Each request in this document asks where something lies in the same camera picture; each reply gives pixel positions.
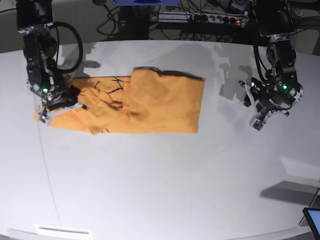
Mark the white power strip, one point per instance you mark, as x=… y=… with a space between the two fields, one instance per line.
x=174 y=17

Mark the black power strip red switch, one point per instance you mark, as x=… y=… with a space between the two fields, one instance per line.
x=222 y=19

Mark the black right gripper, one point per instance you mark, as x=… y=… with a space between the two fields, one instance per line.
x=56 y=98

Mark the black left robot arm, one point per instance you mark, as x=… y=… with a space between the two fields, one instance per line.
x=274 y=22

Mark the tablet with blue screen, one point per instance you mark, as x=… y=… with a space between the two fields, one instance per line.
x=312 y=216

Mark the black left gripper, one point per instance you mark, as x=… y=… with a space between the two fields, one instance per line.
x=270 y=100

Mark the yellow T-shirt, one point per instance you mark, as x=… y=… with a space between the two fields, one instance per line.
x=147 y=101

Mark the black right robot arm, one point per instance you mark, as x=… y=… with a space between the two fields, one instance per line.
x=34 y=20

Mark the white flat bar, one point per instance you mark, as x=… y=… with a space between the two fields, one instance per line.
x=62 y=229

